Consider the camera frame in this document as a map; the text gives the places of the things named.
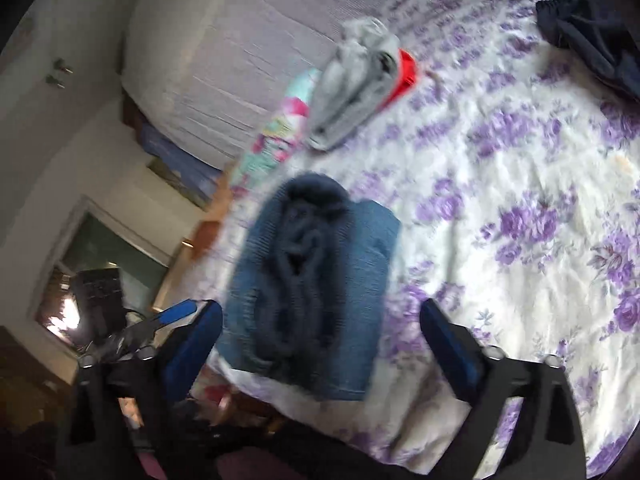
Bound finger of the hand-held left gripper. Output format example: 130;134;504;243
102;299;198;348

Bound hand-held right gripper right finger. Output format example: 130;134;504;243
419;299;587;480

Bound white door frame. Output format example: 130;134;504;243
32;195;173;351

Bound purple floral bed sheet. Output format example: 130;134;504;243
200;0;640;478

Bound folded red garment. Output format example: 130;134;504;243
377;49;421;111

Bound blue denim pants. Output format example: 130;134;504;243
217;171;402;402

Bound blue patterned blanket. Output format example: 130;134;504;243
137;122;223;201

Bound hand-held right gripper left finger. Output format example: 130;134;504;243
55;300;224;480

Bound dark navy garment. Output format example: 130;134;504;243
535;0;640;98

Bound lilac headboard cover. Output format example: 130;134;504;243
120;0;401;171

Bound folded floral quilt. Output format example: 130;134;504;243
230;67;323;191

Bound folded grey garment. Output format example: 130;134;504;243
305;16;403;151

